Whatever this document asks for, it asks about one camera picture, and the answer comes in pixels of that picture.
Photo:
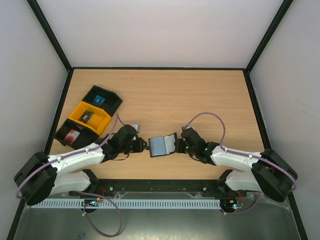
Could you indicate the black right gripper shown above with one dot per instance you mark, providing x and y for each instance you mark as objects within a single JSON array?
[{"x": 180, "y": 145}]

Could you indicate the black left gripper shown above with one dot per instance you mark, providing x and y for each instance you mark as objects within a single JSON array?
[{"x": 140, "y": 142}]

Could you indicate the black card holder wallet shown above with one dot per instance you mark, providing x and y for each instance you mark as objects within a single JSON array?
[{"x": 162, "y": 145}]

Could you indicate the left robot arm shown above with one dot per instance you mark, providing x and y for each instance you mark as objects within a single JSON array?
[{"x": 46, "y": 175}]

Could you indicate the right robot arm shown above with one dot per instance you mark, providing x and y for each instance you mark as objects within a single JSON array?
[{"x": 265, "y": 172}]

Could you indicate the blue card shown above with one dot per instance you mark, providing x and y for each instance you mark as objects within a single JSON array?
[{"x": 98, "y": 100}]

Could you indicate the black VIP card in bin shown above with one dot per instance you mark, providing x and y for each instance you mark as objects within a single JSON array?
[{"x": 86, "y": 116}]

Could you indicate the red white card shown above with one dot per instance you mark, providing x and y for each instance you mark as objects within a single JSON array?
[{"x": 71, "y": 136}]

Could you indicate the black plastic bin far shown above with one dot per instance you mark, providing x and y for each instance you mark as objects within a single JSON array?
[{"x": 112, "y": 100}]

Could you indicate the black plastic bin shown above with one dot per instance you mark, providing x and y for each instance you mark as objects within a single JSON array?
[
  {"x": 85, "y": 138},
  {"x": 112, "y": 100}
]

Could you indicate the yellow plastic bin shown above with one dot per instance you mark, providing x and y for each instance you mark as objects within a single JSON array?
[{"x": 98, "y": 121}]

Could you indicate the black plastic bin near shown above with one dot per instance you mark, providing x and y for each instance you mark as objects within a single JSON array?
[{"x": 85, "y": 138}]

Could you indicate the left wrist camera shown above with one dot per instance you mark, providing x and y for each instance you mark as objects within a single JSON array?
[{"x": 137, "y": 127}]

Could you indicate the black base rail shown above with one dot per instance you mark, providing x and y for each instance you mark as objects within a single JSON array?
[{"x": 207, "y": 188}]

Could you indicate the grey slotted cable duct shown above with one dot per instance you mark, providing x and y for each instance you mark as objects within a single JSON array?
[{"x": 61, "y": 203}]

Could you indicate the black frame post right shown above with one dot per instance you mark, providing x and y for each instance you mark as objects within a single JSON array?
[{"x": 280, "y": 14}]

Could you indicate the black frame post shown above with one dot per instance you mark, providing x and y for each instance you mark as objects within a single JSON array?
[
  {"x": 40, "y": 16},
  {"x": 280, "y": 14}
]

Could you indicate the black frame post left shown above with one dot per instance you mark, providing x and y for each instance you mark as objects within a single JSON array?
[{"x": 40, "y": 16}]

